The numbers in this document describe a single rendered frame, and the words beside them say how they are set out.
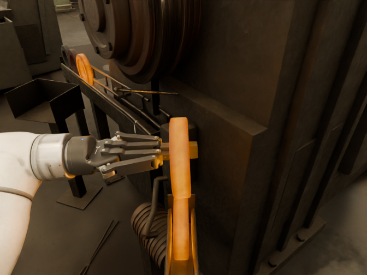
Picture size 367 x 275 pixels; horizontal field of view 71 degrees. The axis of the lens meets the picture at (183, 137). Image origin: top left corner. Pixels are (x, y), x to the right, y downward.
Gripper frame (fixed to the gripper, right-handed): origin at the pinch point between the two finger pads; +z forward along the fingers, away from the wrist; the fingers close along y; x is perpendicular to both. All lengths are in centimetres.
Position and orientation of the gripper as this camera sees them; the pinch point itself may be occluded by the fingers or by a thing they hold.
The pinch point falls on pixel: (179, 150)
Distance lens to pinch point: 49.4
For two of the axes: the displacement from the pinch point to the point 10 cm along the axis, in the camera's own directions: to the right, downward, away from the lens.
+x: -0.5, -8.3, -5.6
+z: 10.0, -0.5, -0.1
